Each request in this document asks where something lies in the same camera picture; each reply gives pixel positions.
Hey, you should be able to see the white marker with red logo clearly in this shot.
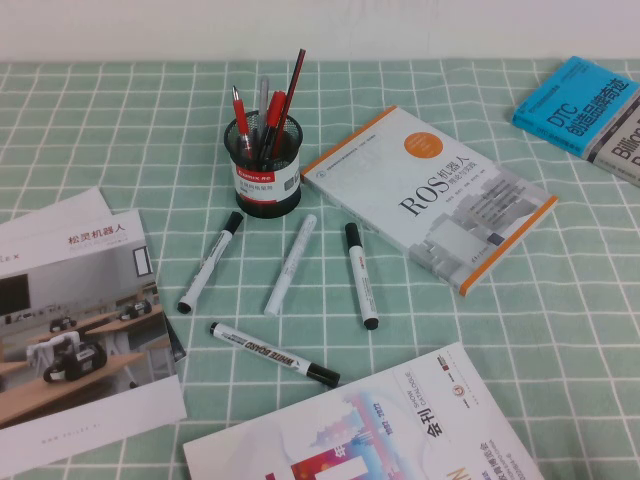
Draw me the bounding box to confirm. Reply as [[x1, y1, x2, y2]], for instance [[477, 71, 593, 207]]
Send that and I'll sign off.
[[344, 222, 380, 331]]

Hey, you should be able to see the black mesh pen holder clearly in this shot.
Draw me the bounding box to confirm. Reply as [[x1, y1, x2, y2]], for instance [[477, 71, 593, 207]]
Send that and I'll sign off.
[[223, 109, 303, 219]]

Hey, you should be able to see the black pen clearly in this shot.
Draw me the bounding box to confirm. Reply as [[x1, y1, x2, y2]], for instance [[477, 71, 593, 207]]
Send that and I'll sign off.
[[258, 127, 274, 169]]

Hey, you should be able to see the red capped pen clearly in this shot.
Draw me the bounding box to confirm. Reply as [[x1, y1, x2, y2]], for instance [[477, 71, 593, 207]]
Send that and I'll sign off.
[[261, 90, 288, 151]]

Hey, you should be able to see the red pen with metal tip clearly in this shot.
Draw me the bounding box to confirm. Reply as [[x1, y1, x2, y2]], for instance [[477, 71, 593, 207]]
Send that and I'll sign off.
[[231, 85, 254, 157]]

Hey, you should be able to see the clear grey pen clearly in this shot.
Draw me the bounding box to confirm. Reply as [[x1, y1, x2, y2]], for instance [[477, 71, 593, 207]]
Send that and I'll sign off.
[[257, 75, 272, 146]]

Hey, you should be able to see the all white marker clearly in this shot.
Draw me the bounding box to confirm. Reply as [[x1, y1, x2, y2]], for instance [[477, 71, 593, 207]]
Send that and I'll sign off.
[[263, 214, 319, 317]]

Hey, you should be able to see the white orange ROS book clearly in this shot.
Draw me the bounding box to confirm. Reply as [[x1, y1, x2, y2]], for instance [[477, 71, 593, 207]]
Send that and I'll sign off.
[[300, 104, 559, 297]]

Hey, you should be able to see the whiteboard marker with black cap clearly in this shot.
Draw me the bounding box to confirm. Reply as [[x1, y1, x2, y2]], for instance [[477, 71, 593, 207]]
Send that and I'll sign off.
[[177, 211, 245, 315]]

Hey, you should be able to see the marker printed white board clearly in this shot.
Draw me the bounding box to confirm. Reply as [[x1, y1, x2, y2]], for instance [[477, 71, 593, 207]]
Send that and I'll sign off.
[[209, 321, 342, 387]]

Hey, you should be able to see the red and black pencil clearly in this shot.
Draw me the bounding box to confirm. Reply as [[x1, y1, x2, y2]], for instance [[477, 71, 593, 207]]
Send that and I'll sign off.
[[272, 48, 307, 151]]

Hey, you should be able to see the dark booklet under brochure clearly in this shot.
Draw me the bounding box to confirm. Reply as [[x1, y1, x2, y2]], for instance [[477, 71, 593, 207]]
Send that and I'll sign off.
[[164, 314, 189, 364]]

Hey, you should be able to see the colourful catalogue magazine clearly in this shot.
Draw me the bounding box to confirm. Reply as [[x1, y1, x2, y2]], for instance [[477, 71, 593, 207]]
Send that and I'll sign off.
[[182, 342, 546, 480]]

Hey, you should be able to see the white paper sheet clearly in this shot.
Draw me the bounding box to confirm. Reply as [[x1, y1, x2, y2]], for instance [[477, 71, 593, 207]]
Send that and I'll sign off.
[[0, 186, 115, 236]]

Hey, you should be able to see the robot photo brochure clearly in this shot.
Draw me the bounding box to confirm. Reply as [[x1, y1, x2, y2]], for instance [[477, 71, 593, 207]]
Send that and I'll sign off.
[[0, 208, 188, 464]]

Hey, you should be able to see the blue DTC book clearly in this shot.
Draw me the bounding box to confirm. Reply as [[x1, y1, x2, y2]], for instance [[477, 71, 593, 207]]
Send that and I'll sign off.
[[511, 55, 640, 157]]

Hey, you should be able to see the grey Billion book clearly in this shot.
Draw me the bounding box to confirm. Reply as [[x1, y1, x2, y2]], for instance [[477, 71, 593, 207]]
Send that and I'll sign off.
[[584, 97, 640, 189]]

